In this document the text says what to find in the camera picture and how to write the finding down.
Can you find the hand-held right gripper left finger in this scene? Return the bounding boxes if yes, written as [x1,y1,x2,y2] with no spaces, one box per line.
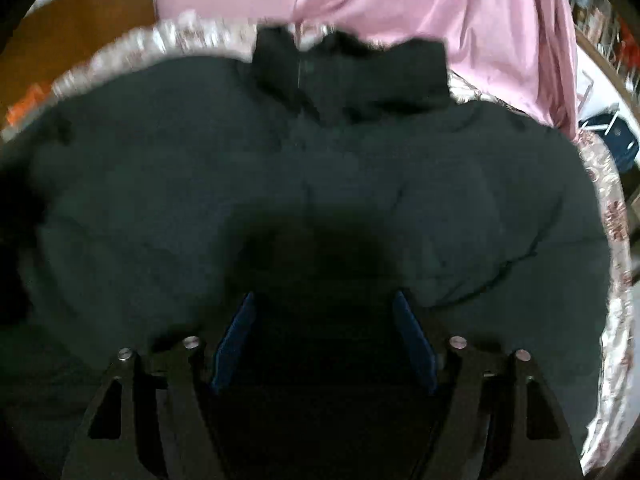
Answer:
[62,290,259,480]

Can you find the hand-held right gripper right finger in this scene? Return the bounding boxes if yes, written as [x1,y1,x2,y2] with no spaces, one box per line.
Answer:
[391,289,586,480]

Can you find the black trousers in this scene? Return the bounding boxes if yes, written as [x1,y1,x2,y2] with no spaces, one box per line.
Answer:
[0,27,613,480]

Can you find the floral satin bedspread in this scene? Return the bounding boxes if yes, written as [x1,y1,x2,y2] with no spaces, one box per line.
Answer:
[0,17,630,476]

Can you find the dark blue backpack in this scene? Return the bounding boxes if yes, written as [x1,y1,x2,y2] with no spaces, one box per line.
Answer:
[580,105,640,172]

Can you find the orange item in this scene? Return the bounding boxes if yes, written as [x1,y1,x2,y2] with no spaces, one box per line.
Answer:
[9,84,52,127]

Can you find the pink satin curtain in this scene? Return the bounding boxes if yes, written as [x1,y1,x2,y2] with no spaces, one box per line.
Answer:
[295,0,581,137]

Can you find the wooden headboard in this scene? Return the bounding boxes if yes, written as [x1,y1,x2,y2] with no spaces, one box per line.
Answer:
[0,0,158,126]

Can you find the barred window with wooden frame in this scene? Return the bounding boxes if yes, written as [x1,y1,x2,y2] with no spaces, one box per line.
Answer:
[570,0,640,92]

